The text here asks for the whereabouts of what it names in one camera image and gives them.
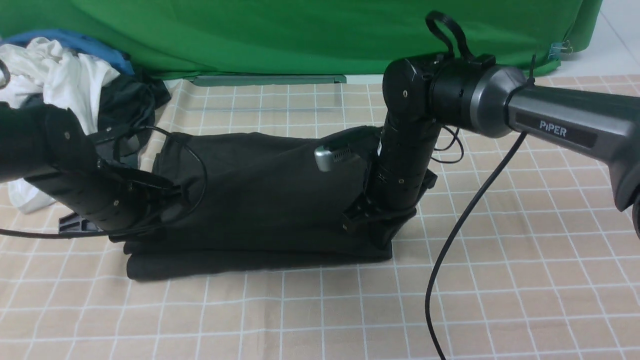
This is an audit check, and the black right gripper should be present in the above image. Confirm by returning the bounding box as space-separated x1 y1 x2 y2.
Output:
342 167 438 249

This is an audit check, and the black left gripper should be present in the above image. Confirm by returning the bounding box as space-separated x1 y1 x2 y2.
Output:
26 160 183 236

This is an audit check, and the dark gray long-sleeve shirt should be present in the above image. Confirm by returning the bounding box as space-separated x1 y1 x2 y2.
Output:
123 126 416 281

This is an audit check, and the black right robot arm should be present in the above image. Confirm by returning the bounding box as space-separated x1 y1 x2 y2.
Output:
343 54 640 232

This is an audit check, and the white crumpled shirt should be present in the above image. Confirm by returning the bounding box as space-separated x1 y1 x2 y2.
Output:
0 37 122 215

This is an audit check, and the blue crumpled garment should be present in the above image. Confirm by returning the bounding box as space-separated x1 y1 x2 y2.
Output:
1 29 135 76

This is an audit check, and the green backdrop cloth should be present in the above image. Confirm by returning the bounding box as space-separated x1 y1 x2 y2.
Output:
1 0 602 79

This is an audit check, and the metal binder clip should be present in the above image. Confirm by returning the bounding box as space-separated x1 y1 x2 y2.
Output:
547 40 574 60

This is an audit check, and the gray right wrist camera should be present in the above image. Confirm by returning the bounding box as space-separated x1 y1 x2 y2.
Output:
314 126 382 173

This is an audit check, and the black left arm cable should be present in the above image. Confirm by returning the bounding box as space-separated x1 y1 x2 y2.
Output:
0 125 208 238

